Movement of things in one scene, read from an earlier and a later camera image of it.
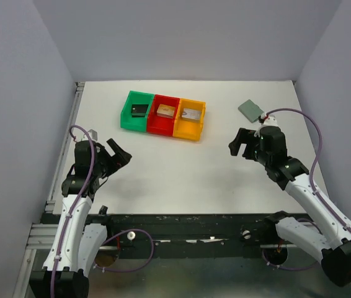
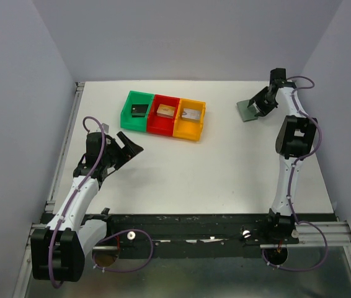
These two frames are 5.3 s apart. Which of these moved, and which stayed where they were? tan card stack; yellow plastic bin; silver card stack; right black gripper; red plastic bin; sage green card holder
Moved: right black gripper; sage green card holder
Stayed: tan card stack; red plastic bin; yellow plastic bin; silver card stack
